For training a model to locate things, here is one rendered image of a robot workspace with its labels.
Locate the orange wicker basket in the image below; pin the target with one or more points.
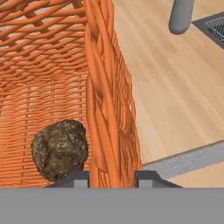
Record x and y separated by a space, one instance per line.
52 73

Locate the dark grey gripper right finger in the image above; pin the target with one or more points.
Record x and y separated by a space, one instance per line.
147 178

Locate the brown round bread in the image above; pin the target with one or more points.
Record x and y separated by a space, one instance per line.
59 149

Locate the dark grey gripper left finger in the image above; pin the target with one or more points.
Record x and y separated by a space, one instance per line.
76 178

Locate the grey tap spout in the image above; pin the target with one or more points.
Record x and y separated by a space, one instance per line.
180 14

